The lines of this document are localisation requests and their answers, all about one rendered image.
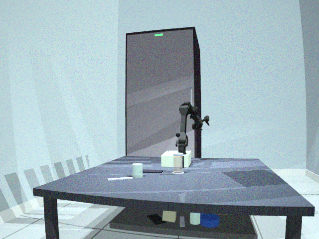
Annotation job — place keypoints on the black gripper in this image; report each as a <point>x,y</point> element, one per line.
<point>206,119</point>

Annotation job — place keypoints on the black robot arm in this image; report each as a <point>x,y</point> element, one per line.
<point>185,109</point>

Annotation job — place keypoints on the dark grey lower shelf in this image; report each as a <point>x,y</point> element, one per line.
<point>230,226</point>

